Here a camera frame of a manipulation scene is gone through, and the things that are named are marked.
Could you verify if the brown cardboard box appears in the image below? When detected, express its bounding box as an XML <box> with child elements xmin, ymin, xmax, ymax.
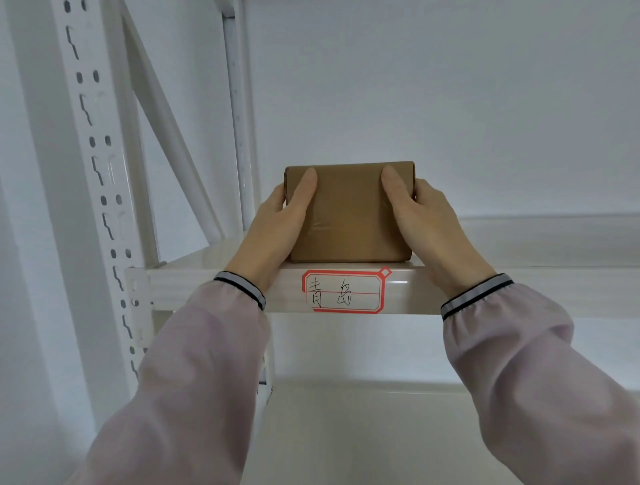
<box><xmin>284</xmin><ymin>161</ymin><xmax>417</xmax><ymax>264</ymax></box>

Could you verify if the person's right hand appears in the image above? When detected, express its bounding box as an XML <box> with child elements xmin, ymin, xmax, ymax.
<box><xmin>381</xmin><ymin>165</ymin><xmax>497</xmax><ymax>299</ymax></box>

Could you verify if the white metal shelving rack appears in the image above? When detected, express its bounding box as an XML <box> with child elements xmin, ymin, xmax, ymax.
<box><xmin>47</xmin><ymin>0</ymin><xmax>640</xmax><ymax>485</ymax></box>

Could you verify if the person's right forearm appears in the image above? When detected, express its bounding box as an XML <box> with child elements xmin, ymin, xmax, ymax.
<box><xmin>440</xmin><ymin>273</ymin><xmax>640</xmax><ymax>485</ymax></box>

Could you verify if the red bordered white label sticker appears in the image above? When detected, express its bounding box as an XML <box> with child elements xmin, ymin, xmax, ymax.
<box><xmin>302</xmin><ymin>267</ymin><xmax>393</xmax><ymax>314</ymax></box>

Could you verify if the person's left forearm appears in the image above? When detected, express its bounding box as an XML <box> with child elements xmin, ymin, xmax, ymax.
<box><xmin>62</xmin><ymin>271</ymin><xmax>272</xmax><ymax>485</ymax></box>

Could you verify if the person's left hand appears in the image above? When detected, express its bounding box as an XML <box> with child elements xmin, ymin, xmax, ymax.
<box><xmin>223</xmin><ymin>167</ymin><xmax>319</xmax><ymax>294</ymax></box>

